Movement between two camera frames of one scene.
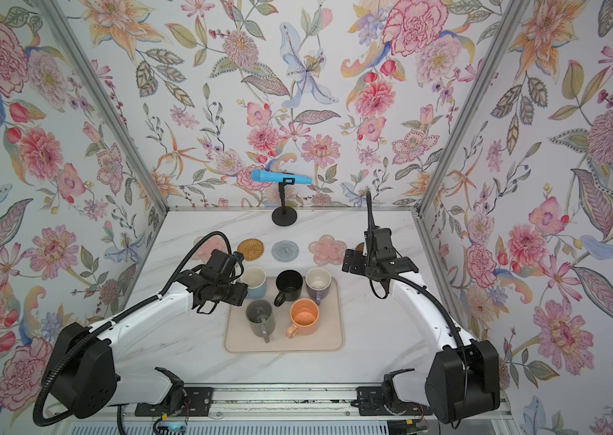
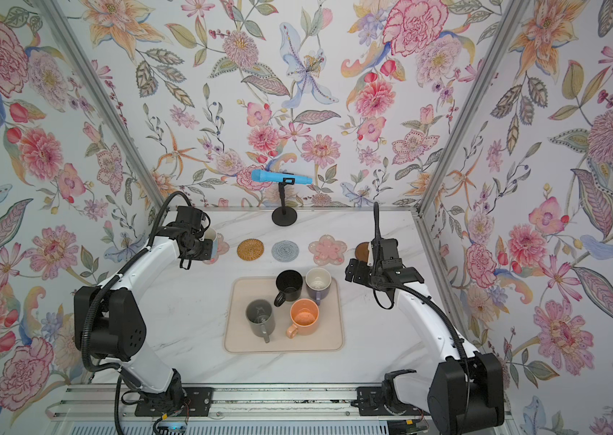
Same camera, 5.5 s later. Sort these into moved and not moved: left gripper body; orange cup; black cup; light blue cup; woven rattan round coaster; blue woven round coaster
Moved: left gripper body; light blue cup
Not moved: orange cup; black cup; blue woven round coaster; woven rattan round coaster
